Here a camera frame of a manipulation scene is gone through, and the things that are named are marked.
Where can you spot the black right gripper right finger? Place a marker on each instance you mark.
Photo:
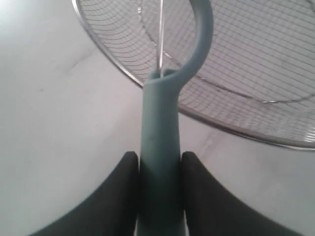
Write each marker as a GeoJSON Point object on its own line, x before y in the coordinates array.
{"type": "Point", "coordinates": [211, 210]}

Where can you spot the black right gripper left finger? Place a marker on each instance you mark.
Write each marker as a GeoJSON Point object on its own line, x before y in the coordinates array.
{"type": "Point", "coordinates": [109, 211]}

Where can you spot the teal handled vegetable peeler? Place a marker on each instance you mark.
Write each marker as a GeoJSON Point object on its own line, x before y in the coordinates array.
{"type": "Point", "coordinates": [161, 211]}

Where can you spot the metal wire mesh basket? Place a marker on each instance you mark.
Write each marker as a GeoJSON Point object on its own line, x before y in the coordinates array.
{"type": "Point", "coordinates": [258, 80]}

